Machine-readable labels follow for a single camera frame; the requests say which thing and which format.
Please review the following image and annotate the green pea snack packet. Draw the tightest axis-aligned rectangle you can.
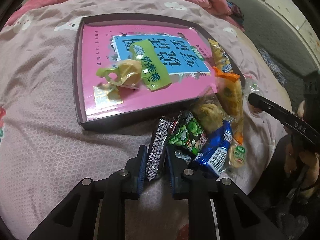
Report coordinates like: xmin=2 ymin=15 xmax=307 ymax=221
xmin=168 ymin=111 xmax=208 ymax=155

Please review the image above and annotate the blue biscuit packet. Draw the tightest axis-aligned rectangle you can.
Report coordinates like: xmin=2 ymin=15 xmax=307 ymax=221
xmin=193 ymin=120 xmax=233 ymax=177

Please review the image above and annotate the black Snickers bar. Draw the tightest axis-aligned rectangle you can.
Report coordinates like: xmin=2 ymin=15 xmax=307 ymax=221
xmin=145 ymin=115 xmax=178 ymax=181

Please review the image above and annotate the small green-label round snack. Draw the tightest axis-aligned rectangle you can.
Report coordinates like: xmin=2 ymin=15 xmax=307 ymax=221
xmin=229 ymin=144 xmax=246 ymax=168

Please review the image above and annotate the clear bag of cookies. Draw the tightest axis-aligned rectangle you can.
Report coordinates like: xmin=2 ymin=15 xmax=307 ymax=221
xmin=191 ymin=86 xmax=229 ymax=135

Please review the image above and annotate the orange rice cracker packet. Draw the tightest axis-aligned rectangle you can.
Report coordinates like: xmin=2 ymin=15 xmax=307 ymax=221
xmin=213 ymin=67 xmax=244 ymax=144

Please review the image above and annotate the yellow cake snack packet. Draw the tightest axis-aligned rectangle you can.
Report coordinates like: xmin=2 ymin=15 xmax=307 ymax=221
xmin=208 ymin=39 xmax=233 ymax=73

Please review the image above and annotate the right hand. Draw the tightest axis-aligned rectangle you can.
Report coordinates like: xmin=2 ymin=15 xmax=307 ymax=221
xmin=283 ymin=100 xmax=320 ymax=198

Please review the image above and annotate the grey padded headboard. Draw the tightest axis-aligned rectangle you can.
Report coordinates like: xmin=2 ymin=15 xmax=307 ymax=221
xmin=227 ymin=0 xmax=317 ymax=108

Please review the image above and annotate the green torn snack wrapper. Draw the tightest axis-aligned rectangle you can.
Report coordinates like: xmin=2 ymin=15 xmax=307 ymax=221
xmin=95 ymin=40 xmax=172 ymax=94

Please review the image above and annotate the pink book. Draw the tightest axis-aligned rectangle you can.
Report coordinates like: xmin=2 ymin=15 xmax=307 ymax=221
xmin=79 ymin=24 xmax=215 ymax=121

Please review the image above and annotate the dark shallow box tray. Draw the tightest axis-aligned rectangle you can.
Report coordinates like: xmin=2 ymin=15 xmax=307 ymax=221
xmin=72 ymin=13 xmax=246 ymax=132

